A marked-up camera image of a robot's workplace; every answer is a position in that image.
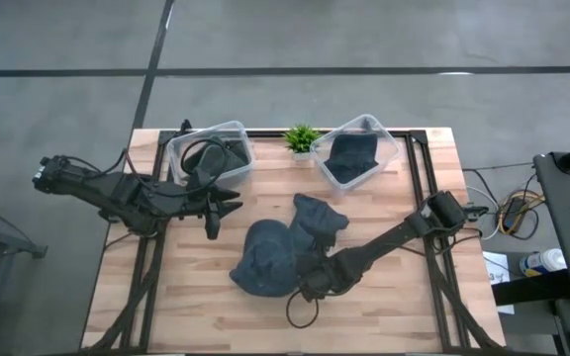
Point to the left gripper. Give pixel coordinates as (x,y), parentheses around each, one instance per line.
(208,205)

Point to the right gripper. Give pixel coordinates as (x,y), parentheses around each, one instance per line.
(317,269)

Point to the grey-green washed cap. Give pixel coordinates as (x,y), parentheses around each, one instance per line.
(218,160)

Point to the dark denim cap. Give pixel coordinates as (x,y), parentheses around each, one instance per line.
(319,217)

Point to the dark blue cloth pile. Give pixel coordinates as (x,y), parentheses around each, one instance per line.
(265,257)

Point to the dark navy cap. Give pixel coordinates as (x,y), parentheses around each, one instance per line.
(351,158)

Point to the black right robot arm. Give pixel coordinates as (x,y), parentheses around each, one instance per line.
(389,240)

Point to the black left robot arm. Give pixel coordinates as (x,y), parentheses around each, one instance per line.
(117,190)

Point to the clear plastic bin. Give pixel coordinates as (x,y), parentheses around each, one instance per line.
(322,143)
(238,136)

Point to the artificial plant in white pot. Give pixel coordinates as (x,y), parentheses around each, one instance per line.
(302,138)

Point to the white paper sheet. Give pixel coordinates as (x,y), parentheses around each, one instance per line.
(498,269)

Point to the black power adapter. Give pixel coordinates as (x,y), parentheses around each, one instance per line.
(513,215)

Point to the black stand base bar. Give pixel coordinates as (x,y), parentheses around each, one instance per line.
(527,292)

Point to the white blue wipes canister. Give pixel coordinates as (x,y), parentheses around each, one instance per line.
(544,262)

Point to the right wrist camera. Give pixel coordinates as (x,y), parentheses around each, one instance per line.
(312,292)

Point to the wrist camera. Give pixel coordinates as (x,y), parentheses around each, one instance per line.
(312,292)
(196,179)

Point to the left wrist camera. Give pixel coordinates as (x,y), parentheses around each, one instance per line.
(196,179)

